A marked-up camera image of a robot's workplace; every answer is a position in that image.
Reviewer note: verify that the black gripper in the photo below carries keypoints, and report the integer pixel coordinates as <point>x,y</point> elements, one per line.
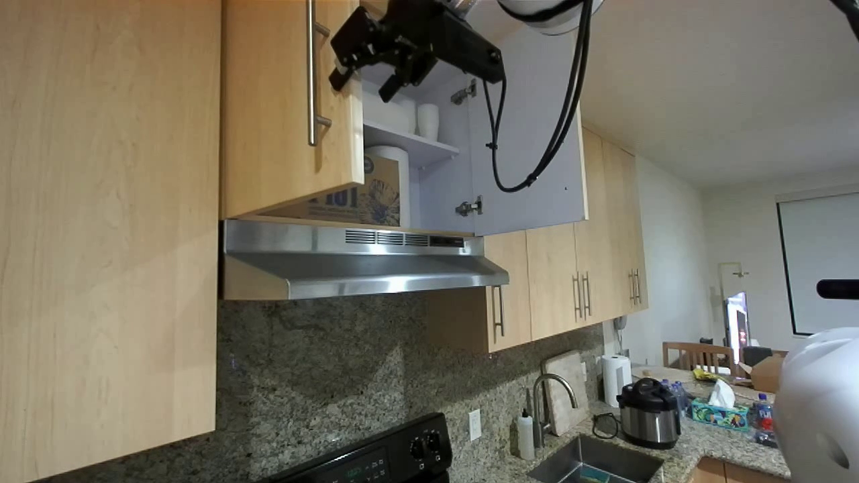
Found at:
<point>420,31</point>

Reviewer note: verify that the light wood cabinet door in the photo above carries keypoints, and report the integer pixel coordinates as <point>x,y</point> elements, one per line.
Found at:
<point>259,107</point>
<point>553,205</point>

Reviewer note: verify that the metal cabinet door hinge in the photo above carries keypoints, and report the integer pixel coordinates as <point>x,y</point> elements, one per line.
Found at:
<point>469,208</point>
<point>463,91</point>

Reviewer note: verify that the open cabinet body with shelf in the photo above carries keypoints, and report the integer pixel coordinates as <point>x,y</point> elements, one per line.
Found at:
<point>438,177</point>

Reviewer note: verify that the white stacked box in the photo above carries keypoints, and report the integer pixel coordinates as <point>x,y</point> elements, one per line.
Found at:
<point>392,113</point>

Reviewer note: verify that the small white cup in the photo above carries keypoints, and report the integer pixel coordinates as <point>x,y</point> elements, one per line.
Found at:
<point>428,121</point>

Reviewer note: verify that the Fiji cardboard box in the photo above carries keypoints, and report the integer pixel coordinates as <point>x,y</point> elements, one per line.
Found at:
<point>379,201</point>

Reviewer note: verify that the stainless steel range hood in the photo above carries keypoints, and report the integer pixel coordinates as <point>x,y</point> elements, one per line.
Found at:
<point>359,259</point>

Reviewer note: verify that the pale leaning cutting board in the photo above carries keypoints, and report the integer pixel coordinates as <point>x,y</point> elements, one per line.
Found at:
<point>565,398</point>

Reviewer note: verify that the curved chrome sink faucet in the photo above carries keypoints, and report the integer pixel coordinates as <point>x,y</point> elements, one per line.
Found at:
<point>540,412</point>

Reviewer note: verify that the white countertop paper towel roll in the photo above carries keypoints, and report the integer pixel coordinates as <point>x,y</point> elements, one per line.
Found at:
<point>616,380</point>

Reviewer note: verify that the black stove control panel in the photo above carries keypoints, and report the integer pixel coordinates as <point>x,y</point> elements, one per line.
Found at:
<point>385,459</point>

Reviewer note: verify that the white soap bottle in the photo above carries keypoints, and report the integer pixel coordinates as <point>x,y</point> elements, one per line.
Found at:
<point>524,433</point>

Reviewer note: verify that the wooden chair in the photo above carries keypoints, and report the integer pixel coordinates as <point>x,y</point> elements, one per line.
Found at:
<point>698,343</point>

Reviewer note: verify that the silver rice cooker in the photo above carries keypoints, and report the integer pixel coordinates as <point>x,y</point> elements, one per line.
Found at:
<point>647,419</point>

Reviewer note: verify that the yellow bananas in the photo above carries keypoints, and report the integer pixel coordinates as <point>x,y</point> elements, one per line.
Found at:
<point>705,372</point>

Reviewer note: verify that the steel kitchen sink basin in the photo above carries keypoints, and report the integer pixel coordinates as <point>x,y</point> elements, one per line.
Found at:
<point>591,459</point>

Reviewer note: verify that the green tissue box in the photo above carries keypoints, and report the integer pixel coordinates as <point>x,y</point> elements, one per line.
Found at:
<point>714,415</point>

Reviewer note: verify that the brown cardboard box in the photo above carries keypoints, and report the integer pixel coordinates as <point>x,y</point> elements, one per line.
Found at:
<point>767,372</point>

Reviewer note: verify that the clear plastic water bottle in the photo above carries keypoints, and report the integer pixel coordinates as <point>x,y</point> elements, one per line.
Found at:
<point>761,419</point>

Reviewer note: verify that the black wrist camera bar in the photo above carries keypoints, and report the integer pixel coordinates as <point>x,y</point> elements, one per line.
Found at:
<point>478,58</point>

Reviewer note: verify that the light wood wall cabinet row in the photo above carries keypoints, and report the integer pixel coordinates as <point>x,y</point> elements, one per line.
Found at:
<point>553,278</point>

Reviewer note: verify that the white wall outlet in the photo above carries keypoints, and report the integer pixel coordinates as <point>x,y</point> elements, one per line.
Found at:
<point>473,424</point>

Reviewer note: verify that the white wall board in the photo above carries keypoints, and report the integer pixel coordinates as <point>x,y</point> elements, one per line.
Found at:
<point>815,243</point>

